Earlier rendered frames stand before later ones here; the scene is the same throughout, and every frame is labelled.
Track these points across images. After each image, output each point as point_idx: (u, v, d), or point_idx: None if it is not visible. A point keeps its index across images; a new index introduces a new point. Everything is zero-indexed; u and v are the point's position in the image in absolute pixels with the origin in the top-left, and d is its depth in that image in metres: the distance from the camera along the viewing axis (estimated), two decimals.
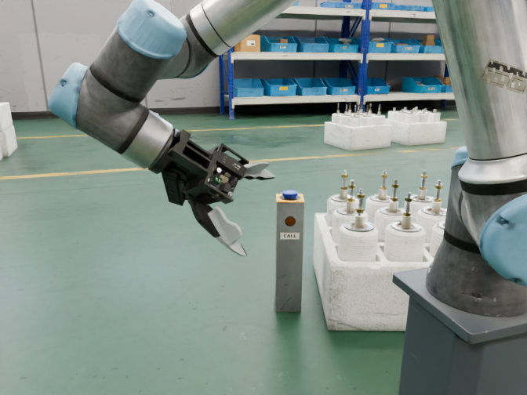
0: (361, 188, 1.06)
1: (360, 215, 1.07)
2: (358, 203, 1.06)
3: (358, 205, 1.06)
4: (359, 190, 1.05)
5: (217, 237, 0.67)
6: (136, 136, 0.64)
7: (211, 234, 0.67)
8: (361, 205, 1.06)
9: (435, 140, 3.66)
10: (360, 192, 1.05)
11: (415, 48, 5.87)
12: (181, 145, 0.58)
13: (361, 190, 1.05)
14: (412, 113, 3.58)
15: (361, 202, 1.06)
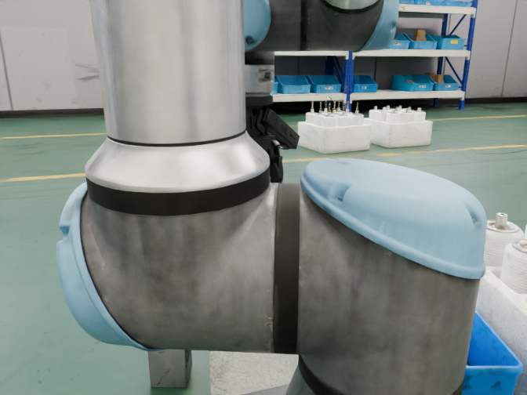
0: None
1: None
2: None
3: None
4: None
5: None
6: None
7: None
8: None
9: (420, 142, 3.32)
10: None
11: (405, 44, 5.54)
12: None
13: None
14: (394, 111, 3.24)
15: None
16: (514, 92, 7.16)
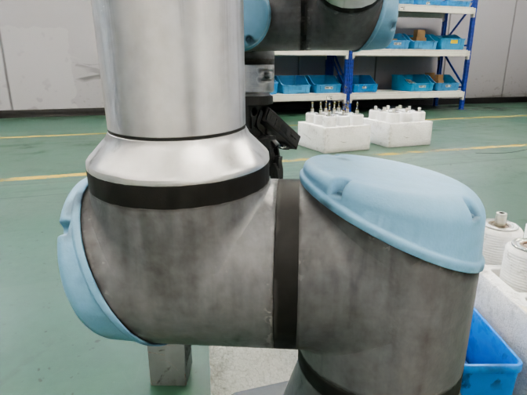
0: None
1: None
2: None
3: None
4: None
5: None
6: None
7: None
8: None
9: (419, 142, 3.32)
10: None
11: (405, 44, 5.54)
12: None
13: None
14: (394, 111, 3.24)
15: None
16: (514, 92, 7.16)
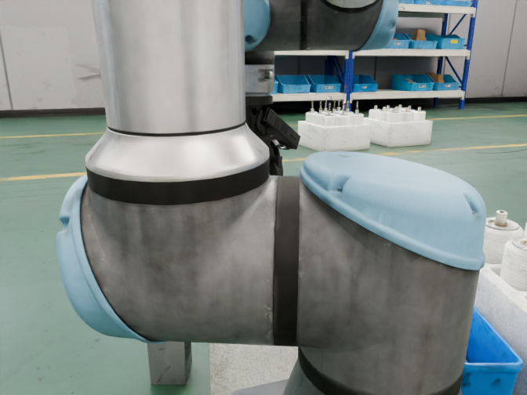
0: None
1: None
2: None
3: None
4: None
5: None
6: None
7: None
8: None
9: (420, 141, 3.32)
10: None
11: (405, 43, 5.54)
12: None
13: None
14: (394, 110, 3.24)
15: None
16: (514, 92, 7.16)
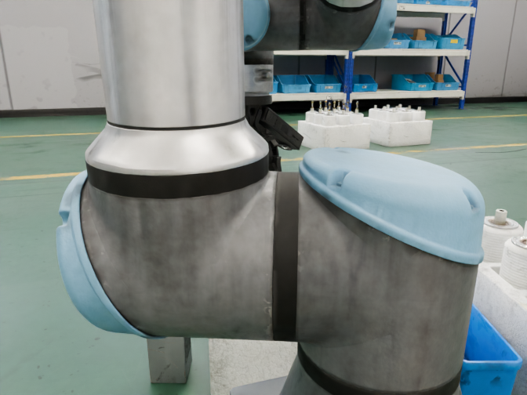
0: None
1: None
2: None
3: None
4: None
5: None
6: None
7: None
8: None
9: (419, 141, 3.32)
10: None
11: (405, 43, 5.54)
12: None
13: None
14: (394, 110, 3.24)
15: None
16: (514, 92, 7.16)
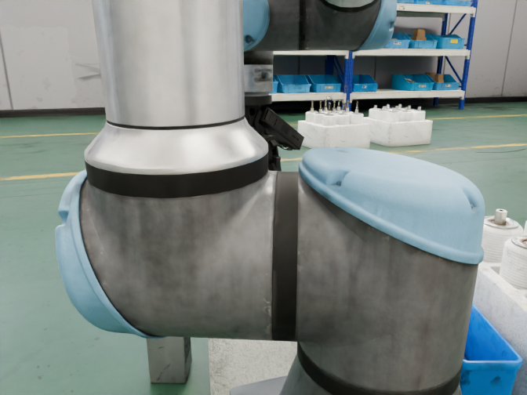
0: None
1: None
2: None
3: None
4: None
5: None
6: None
7: None
8: None
9: (419, 141, 3.32)
10: None
11: (405, 43, 5.54)
12: None
13: None
14: (394, 110, 3.24)
15: None
16: (514, 92, 7.16)
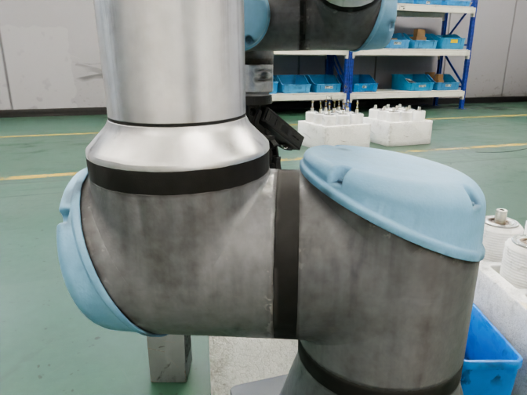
0: None
1: None
2: None
3: None
4: None
5: None
6: None
7: None
8: None
9: (419, 141, 3.32)
10: None
11: (405, 43, 5.54)
12: None
13: None
14: (394, 110, 3.24)
15: None
16: (514, 92, 7.16)
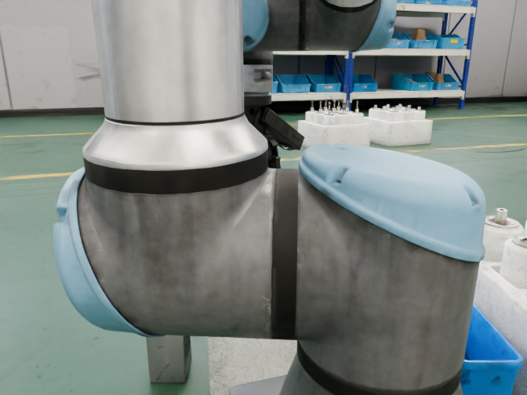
0: None
1: None
2: None
3: None
4: None
5: None
6: None
7: None
8: None
9: (419, 141, 3.32)
10: None
11: (405, 43, 5.54)
12: None
13: None
14: (394, 110, 3.24)
15: None
16: (514, 92, 7.16)
